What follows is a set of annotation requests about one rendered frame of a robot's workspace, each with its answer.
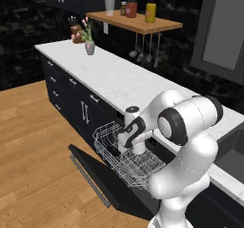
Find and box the black sink cabinet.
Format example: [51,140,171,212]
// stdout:
[186,174,244,228]

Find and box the red jar with black lid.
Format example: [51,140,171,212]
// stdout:
[125,0,138,19]

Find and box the black dishwasher door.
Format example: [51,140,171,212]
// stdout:
[67,143,160,221]

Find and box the grey vase with pink flowers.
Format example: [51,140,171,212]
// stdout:
[75,16,96,56]

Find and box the hanging metal spoon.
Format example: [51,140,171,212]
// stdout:
[135,33,146,63]
[145,33,154,64]

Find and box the hanging metal ladle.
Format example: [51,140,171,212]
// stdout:
[128,31,139,59]

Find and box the grey framed window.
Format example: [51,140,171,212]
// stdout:
[190,0,244,87]

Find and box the wooden wall shelf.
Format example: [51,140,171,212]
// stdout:
[85,10,184,35]

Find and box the yellow bottle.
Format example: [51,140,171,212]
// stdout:
[145,3,157,24]

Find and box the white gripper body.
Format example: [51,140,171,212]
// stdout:
[130,141,148,155]

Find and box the clear glass cup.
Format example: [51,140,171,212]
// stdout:
[104,0,116,17]

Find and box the silver cupboard door handle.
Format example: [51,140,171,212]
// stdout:
[80,100,87,122]
[84,102,91,126]

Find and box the small amber jar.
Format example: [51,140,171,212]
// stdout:
[119,1,128,16]

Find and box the grey dishwasher door handle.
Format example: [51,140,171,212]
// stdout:
[70,153,112,209]

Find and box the white wire dishwasher rack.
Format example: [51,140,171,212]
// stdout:
[92,120,167,192]

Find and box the black cupboard door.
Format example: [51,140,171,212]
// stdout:
[70,88,89,135]
[84,100,111,148]

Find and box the dark sink basin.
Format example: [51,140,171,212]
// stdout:
[215,121,244,189]

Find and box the hanging metal spatula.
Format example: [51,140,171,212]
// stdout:
[152,32,163,70]

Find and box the black drawer front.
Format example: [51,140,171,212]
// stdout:
[49,95,75,125]
[67,73,87,101]
[46,82,73,114]
[40,53,70,88]
[83,86,112,118]
[43,68,71,101]

